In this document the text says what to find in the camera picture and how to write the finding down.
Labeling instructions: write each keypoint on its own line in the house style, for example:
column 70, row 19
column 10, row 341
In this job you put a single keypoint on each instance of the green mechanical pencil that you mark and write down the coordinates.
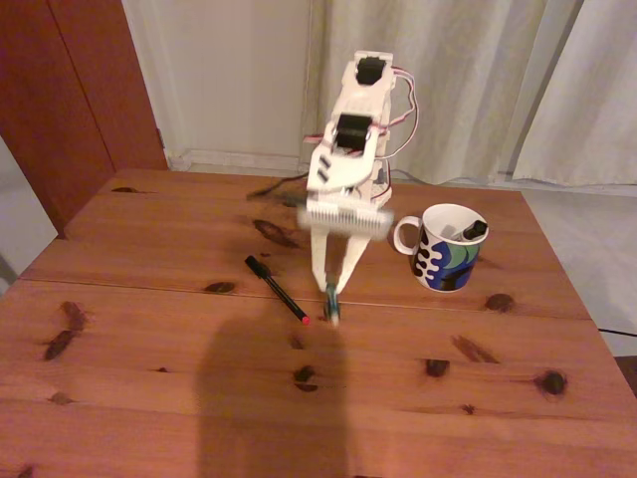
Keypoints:
column 332, row 304

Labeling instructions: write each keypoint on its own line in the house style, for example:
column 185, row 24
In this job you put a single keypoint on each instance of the black pen red end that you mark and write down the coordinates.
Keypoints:
column 278, row 291

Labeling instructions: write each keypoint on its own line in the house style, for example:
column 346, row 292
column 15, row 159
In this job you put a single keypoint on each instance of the white marker black cap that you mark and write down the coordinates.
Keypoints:
column 475, row 229

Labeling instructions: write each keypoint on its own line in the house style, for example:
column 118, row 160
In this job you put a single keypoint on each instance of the white mug blue green pattern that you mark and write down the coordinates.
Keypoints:
column 448, row 269

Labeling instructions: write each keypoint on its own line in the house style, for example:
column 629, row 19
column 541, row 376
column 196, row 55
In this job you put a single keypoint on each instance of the wide white curtain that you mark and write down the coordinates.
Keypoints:
column 473, row 74

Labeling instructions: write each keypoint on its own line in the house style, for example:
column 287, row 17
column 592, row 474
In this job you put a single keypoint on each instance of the narrow white curtain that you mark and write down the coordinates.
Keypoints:
column 597, row 99

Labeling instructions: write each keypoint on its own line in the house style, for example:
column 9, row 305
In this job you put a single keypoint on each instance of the brown wooden door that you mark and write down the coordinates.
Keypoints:
column 60, row 99

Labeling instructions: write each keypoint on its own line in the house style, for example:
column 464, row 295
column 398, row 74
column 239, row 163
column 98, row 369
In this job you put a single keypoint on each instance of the dark brown furniture piece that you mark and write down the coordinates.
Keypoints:
column 629, row 371

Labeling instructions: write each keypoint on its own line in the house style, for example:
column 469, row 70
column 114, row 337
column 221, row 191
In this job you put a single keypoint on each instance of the grey camera box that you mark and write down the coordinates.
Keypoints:
column 348, row 221

